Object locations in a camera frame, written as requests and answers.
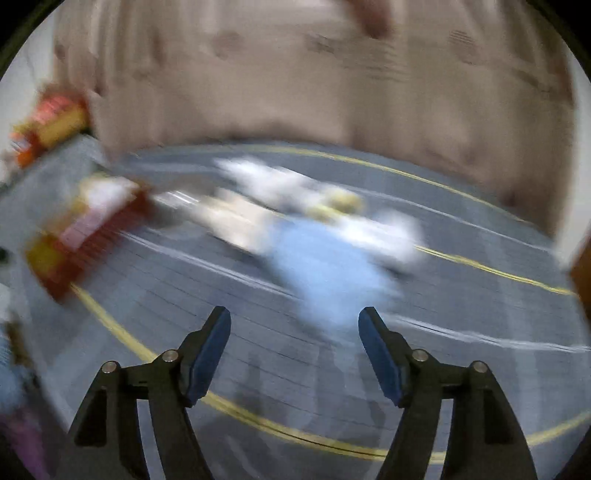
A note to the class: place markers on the white fluffy slipper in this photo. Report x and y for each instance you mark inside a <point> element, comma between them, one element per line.
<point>392,235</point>

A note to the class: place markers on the white cloth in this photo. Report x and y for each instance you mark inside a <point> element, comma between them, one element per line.
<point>235,221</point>

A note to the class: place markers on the red cardboard box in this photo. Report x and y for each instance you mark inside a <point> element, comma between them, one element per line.
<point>51,127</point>

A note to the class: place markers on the white sock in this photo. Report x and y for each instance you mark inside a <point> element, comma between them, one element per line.
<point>268,180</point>

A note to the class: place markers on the red tin box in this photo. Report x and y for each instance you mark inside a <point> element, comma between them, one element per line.
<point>92,230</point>

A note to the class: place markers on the pale yellow cloth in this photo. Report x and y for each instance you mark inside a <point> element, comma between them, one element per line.
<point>339,201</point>

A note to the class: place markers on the light blue towel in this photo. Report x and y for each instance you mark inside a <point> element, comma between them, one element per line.
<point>323,267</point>

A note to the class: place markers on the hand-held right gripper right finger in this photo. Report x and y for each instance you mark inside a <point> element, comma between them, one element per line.
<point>383,362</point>

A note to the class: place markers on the grey plaid tablecloth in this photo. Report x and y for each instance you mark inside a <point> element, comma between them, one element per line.
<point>461,300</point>

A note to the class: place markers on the beige leaf-print curtain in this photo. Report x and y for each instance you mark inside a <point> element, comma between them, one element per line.
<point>300,83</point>

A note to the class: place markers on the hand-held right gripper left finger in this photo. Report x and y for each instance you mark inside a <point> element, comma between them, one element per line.
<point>210,360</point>

